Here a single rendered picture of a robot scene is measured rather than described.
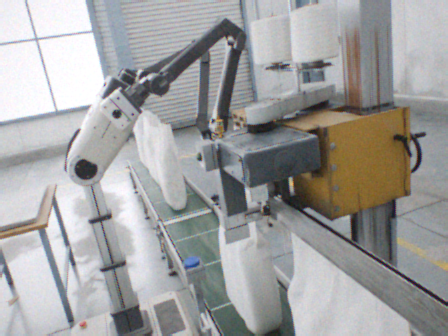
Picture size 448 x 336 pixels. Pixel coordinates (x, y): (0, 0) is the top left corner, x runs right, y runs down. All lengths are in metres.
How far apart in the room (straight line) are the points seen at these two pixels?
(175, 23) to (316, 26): 7.80
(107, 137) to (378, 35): 1.09
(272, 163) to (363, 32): 0.53
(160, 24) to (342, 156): 7.80
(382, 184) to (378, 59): 0.41
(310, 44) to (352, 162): 0.39
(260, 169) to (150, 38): 7.84
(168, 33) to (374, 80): 7.69
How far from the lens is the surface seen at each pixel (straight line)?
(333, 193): 1.27
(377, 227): 1.52
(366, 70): 1.35
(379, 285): 0.95
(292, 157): 1.08
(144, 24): 8.79
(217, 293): 2.15
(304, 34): 1.21
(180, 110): 8.91
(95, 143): 1.70
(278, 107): 1.27
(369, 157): 1.33
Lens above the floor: 1.61
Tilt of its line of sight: 17 degrees down
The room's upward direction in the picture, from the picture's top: 9 degrees counter-clockwise
